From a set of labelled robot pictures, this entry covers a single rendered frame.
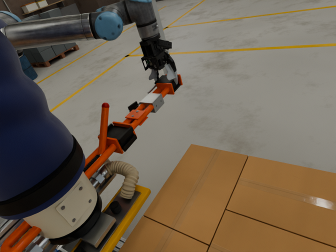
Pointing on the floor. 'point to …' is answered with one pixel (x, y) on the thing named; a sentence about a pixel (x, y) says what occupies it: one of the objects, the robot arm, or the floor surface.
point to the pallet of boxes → (46, 51)
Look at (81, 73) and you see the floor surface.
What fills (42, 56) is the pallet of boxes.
